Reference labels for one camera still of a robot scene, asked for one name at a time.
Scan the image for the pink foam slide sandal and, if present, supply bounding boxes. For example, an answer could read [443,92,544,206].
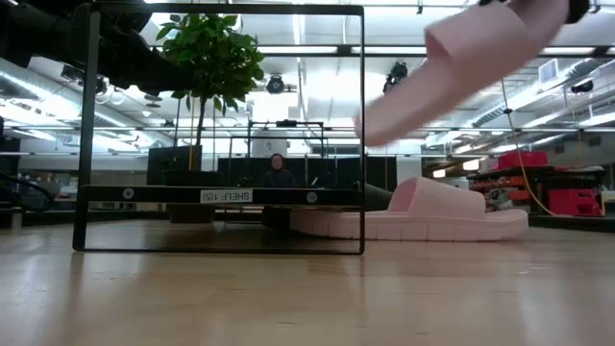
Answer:
[289,176,529,242]
[353,0,571,148]

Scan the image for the red plastic crate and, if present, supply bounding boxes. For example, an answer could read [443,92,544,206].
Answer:
[497,150,549,170]
[547,187,604,217]

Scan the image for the dark storage table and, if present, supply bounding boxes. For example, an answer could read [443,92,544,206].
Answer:
[468,165,607,215]

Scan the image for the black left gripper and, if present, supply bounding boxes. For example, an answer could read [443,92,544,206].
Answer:
[98,12,196,96]

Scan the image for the black plant pot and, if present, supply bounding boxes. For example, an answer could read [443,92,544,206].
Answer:
[160,168,225,225]

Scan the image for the green leafy potted plant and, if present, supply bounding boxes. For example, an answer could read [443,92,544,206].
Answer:
[154,12,266,174]

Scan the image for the hanging yellow cable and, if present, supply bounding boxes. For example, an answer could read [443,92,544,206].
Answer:
[499,76,561,217]

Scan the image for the black background rig frame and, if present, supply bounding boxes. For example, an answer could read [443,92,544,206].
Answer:
[246,118,330,187]

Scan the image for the orange storage bins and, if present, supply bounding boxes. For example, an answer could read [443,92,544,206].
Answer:
[507,175,533,202]

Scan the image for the white shelf label sticker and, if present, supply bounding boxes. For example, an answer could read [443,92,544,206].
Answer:
[199,187,255,204]

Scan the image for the black frame shoe shelf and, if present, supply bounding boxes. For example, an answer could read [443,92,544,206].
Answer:
[71,2,366,256]

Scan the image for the black looped cable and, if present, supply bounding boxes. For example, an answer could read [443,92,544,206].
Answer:
[0,172,57,213]

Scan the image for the person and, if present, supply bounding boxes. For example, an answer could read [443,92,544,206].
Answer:
[260,152,297,188]

